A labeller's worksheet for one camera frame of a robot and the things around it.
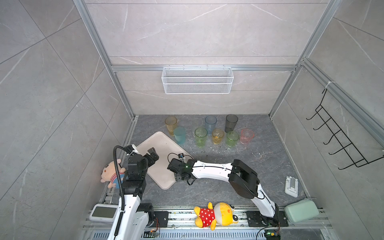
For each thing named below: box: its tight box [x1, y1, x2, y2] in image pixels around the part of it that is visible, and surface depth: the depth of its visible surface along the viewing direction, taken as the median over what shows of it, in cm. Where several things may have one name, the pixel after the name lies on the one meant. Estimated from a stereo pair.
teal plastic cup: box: [173, 126, 186, 145], surface depth 101 cm
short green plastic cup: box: [226, 131, 240, 148], surface depth 103 cm
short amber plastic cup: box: [212, 128, 225, 145], surface depth 105 cm
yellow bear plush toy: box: [194, 202, 239, 231], surface depth 70 cm
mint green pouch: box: [284, 198, 320, 223], surface depth 77 cm
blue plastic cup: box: [205, 115, 218, 135], surface depth 103 cm
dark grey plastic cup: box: [225, 114, 239, 133], surface depth 103 cm
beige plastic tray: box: [135, 131, 193, 190], surface depth 102 cm
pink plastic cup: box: [240, 128, 255, 145], surface depth 107 cm
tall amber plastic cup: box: [165, 116, 178, 136], surface depth 100 cm
